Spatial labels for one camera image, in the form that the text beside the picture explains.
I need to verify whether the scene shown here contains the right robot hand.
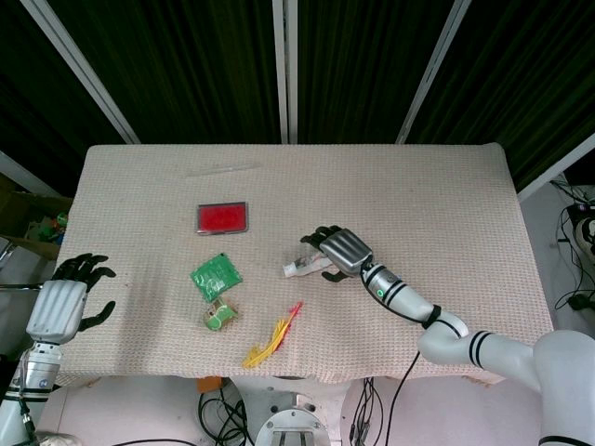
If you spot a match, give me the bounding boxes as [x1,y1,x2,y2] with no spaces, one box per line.
[299,225,376,283]

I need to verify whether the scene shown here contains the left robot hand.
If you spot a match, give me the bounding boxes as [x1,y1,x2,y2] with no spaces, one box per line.
[25,253,117,346]

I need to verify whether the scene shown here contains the red ink pad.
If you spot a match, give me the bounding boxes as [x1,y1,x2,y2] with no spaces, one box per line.
[193,201,251,235]

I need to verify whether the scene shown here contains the green foil packet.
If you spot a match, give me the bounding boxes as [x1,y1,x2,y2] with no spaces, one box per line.
[189,252,244,301]

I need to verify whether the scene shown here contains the brown cardboard box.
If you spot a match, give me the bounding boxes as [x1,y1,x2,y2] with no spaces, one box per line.
[0,174,73,261]

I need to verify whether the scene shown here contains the green gold crushed carton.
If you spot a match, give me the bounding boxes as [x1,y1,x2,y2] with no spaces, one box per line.
[202,296,242,332]

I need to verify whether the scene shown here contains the black cable bundle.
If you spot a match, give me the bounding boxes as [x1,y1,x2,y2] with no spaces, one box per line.
[350,376,388,446]
[198,387,256,446]

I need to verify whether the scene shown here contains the white metal frame post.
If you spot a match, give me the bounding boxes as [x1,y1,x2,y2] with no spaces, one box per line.
[20,0,142,144]
[271,0,299,144]
[0,149,55,199]
[516,133,595,202]
[394,0,471,144]

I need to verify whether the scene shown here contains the beige waffle tablecloth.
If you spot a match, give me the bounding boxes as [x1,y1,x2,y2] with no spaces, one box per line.
[53,142,557,385]

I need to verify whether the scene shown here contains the grey round torso mount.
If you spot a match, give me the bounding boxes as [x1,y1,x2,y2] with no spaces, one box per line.
[253,408,343,446]

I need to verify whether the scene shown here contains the red feather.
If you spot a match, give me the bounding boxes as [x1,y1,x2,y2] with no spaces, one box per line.
[273,300,306,348]

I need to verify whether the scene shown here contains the black floor cables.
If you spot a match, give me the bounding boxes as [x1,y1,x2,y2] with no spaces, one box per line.
[552,178,595,321]

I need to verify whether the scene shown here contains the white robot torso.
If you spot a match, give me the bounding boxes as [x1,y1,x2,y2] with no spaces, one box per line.
[36,374,549,446]

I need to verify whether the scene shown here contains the black cable strap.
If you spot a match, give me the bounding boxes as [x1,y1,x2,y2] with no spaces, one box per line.
[420,304,443,332]

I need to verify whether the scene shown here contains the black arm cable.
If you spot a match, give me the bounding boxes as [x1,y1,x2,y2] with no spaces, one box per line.
[388,324,429,446]

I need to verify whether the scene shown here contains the clear glass tube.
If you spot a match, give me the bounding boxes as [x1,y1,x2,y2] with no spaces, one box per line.
[185,160,261,179]

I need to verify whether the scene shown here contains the orange tag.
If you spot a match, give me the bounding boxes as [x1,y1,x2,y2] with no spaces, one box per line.
[194,376,223,395]

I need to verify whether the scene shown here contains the yellow feather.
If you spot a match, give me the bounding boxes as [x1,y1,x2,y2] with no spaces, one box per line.
[241,318,292,371]

